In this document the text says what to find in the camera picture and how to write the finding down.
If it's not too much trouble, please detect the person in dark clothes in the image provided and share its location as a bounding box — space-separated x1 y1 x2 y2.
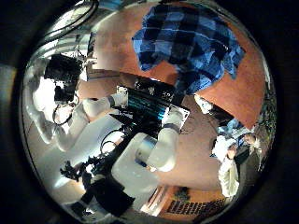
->
239 132 263 172

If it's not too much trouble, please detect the black cable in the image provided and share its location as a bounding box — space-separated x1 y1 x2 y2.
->
43 0 100 40
100 129 126 154

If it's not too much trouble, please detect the green plant foliage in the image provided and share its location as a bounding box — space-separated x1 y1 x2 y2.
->
260 90 278 138

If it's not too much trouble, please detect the person in white coat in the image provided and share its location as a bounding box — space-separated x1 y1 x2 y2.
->
218 143 241 199

